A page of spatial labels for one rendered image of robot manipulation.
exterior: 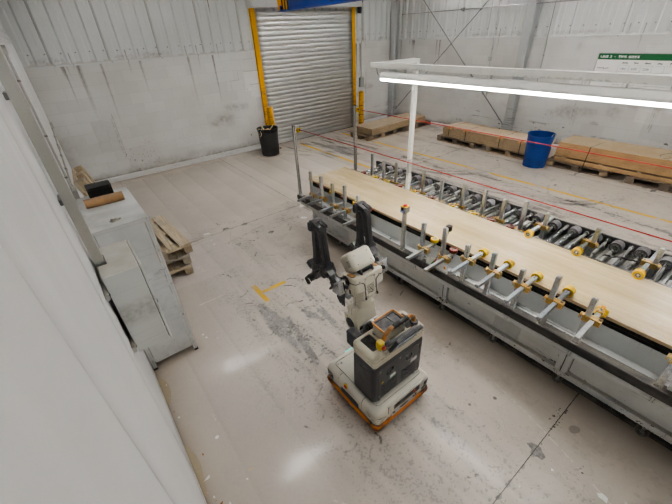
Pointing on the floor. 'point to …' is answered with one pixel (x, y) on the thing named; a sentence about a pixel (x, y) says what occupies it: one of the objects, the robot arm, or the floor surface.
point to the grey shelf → (134, 221)
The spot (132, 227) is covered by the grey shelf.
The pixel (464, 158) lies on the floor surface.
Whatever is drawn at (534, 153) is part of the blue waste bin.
